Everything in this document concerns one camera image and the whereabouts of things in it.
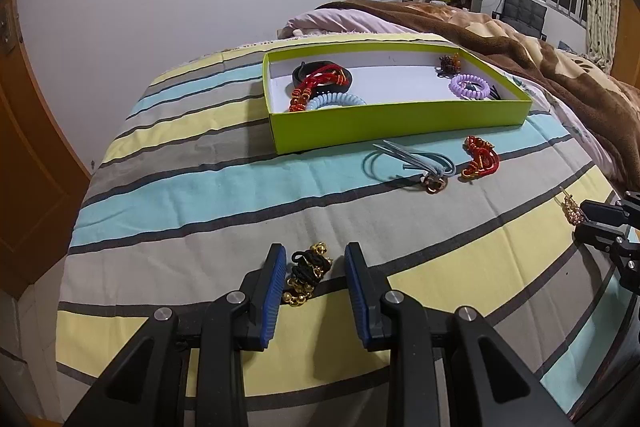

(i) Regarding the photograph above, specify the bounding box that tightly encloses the light blue spiral hair tie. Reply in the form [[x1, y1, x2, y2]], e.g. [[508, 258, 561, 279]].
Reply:
[[305, 93, 368, 112]]

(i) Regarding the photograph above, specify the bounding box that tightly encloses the striped bedsheet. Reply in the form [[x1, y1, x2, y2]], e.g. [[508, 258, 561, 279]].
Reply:
[[55, 32, 629, 416]]

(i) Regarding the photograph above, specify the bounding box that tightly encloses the black hair tie with bead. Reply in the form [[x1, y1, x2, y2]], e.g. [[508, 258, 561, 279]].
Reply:
[[462, 79, 507, 100]]

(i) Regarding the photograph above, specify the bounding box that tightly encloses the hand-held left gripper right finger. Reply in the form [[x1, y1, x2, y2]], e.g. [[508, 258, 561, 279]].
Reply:
[[345, 242, 576, 427]]

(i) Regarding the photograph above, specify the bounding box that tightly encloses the black chair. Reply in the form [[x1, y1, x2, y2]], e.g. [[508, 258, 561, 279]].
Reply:
[[492, 0, 549, 40]]

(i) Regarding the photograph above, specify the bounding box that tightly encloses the black rubber wristband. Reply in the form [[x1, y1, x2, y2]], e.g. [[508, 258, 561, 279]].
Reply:
[[291, 61, 355, 94]]

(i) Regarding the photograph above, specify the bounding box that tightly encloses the red braided bracelet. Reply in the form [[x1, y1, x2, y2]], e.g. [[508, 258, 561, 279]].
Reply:
[[460, 136, 501, 180], [288, 65, 350, 114]]

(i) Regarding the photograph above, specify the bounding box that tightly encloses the blue-grey hair tie with ring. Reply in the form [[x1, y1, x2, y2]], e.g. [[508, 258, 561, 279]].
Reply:
[[362, 139, 456, 196]]

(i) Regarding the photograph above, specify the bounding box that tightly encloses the purple spiral hair tie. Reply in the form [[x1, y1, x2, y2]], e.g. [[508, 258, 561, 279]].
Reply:
[[448, 74, 494, 100]]

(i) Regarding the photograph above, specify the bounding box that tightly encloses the wooden door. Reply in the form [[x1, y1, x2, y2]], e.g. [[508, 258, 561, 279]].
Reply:
[[0, 0, 94, 294]]

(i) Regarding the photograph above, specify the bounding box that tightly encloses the lime green cardboard box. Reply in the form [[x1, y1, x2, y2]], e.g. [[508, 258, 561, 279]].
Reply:
[[262, 41, 534, 156]]

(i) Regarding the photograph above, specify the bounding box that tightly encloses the black and gold bead bracelet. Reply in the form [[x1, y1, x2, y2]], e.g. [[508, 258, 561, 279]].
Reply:
[[281, 244, 335, 307]]

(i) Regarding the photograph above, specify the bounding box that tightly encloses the gold rhinestone hair clip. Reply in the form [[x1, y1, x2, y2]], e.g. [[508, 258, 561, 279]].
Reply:
[[562, 192, 585, 226]]

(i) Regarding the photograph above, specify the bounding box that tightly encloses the brown fleece blanket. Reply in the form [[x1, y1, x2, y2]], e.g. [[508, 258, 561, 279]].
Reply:
[[315, 0, 640, 188]]

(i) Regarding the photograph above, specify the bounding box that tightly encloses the patterned curtain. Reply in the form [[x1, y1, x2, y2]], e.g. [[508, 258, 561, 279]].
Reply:
[[582, 0, 621, 74]]

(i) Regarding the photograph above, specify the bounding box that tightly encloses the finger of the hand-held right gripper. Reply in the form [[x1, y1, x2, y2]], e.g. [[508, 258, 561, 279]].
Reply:
[[580, 191, 640, 229], [574, 221, 632, 259]]

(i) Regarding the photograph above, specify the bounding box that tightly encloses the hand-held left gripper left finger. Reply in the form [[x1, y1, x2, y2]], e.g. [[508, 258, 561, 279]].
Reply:
[[65, 243, 289, 427]]

